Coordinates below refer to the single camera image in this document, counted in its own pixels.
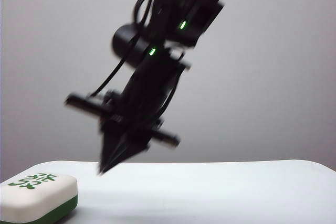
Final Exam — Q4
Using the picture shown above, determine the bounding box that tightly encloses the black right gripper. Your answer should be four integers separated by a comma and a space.
65, 47, 192, 176

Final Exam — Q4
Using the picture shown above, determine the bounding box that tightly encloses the white green foam mahjong tile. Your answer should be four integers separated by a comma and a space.
0, 173, 79, 224

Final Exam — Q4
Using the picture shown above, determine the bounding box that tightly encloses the black long arm cable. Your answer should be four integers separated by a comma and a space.
90, 0, 151, 98

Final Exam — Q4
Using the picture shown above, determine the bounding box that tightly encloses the black short gripper cable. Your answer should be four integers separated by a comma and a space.
156, 69, 185, 120

